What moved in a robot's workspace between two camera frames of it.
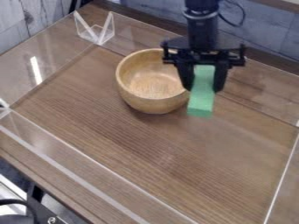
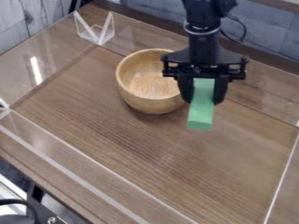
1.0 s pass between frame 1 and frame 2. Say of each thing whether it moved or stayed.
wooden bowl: stayed
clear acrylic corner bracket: stayed
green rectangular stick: moved
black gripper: moved
